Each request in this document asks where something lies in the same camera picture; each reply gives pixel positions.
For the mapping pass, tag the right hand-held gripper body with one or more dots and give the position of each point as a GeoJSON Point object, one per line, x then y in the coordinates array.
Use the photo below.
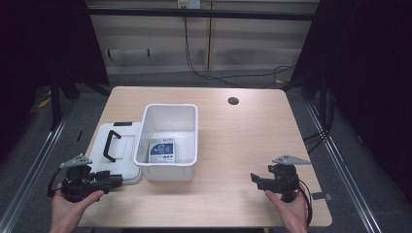
{"type": "Point", "coordinates": [285, 181]}

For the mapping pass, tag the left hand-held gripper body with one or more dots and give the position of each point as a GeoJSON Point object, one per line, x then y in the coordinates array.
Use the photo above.
{"type": "Point", "coordinates": [77, 183]}

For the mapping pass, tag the white plastic storage bin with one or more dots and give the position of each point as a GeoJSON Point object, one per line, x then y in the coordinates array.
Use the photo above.
{"type": "Point", "coordinates": [168, 123]}

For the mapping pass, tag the person's left hand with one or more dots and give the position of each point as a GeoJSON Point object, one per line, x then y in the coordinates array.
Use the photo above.
{"type": "Point", "coordinates": [68, 213]}

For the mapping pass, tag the person's right hand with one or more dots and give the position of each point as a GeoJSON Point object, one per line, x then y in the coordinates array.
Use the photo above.
{"type": "Point", "coordinates": [291, 213]}

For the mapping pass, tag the grey tape piece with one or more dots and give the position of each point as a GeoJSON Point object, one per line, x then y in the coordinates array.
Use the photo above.
{"type": "Point", "coordinates": [321, 196]}

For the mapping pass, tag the blue and white box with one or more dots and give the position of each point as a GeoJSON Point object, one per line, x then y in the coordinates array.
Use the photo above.
{"type": "Point", "coordinates": [162, 150]}

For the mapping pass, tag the black metal stand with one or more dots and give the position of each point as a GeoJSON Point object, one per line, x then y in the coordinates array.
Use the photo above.
{"type": "Point", "coordinates": [320, 97]}
{"type": "Point", "coordinates": [55, 103]}

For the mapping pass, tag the yellow floor tape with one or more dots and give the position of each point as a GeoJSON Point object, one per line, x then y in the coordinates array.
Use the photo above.
{"type": "Point", "coordinates": [44, 102]}

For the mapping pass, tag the black curtain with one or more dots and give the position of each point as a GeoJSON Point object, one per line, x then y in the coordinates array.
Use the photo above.
{"type": "Point", "coordinates": [372, 81]}
{"type": "Point", "coordinates": [39, 48]}

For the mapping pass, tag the metal floor rail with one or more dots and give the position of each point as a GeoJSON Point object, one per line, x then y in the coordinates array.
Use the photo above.
{"type": "Point", "coordinates": [343, 174]}
{"type": "Point", "coordinates": [35, 161]}

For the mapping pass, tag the black horizontal frame bar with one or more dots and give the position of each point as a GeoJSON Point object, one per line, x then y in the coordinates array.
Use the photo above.
{"type": "Point", "coordinates": [200, 13]}

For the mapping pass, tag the white wall socket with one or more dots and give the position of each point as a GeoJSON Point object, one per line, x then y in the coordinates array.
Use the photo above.
{"type": "Point", "coordinates": [189, 3]}

